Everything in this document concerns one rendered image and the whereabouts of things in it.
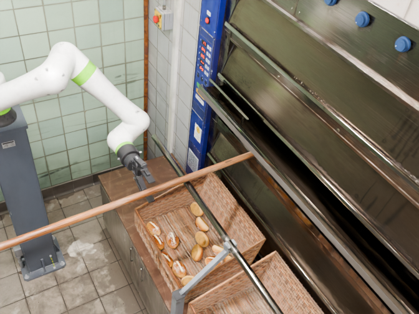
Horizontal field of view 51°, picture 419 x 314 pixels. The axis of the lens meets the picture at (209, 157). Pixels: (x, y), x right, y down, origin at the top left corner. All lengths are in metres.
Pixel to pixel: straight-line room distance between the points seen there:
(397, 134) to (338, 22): 0.41
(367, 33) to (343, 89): 0.20
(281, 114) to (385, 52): 0.57
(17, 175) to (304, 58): 1.55
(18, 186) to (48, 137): 0.71
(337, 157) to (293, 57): 0.41
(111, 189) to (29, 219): 0.49
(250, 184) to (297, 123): 0.55
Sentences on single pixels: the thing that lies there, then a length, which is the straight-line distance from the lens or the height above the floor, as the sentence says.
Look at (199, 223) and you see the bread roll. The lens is 2.47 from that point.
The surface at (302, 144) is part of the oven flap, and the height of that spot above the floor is 1.49.
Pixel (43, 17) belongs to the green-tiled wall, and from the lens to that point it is 2.68.
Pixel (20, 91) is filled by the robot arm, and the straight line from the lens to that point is 1.87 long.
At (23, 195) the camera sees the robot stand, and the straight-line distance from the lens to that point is 2.56.
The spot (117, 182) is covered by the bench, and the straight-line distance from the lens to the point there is 2.75.
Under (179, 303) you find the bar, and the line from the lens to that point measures 1.90.
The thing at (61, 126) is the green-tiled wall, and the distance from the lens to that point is 3.10.
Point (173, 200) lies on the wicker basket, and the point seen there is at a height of 0.69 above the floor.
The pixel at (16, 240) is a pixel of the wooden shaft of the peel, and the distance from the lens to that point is 1.78.
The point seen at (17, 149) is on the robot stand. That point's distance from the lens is 2.34.
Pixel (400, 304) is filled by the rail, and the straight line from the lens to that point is 1.50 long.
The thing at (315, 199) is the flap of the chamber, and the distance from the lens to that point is 1.69.
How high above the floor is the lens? 2.59
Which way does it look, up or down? 43 degrees down
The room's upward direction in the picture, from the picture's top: 8 degrees clockwise
